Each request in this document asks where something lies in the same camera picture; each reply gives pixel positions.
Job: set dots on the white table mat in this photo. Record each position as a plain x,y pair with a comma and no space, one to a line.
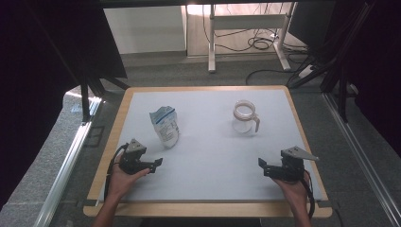
214,164

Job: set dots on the aluminium floor rail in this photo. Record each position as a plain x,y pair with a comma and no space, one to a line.
67,164
362,160

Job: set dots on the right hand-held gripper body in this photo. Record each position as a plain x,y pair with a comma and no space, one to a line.
291,168

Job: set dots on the white desk frame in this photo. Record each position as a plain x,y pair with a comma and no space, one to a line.
249,22

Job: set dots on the person's right hand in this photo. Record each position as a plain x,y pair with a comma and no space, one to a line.
293,192

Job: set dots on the white power strip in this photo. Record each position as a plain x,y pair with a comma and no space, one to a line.
305,72

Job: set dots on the wooden table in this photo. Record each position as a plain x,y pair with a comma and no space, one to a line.
201,209

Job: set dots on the black metal stand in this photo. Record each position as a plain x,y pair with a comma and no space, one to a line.
342,94
85,101

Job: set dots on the black floor plate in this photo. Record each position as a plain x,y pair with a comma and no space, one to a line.
94,136

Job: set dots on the person's left hand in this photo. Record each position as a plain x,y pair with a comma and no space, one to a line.
121,183

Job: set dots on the black curtain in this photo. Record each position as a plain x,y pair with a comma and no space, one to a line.
38,78
378,63

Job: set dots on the white cabinet panel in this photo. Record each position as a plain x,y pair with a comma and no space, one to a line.
145,30

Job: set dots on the white and blue pouch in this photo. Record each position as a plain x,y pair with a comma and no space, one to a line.
166,129

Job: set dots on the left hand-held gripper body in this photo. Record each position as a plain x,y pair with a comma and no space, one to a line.
134,157

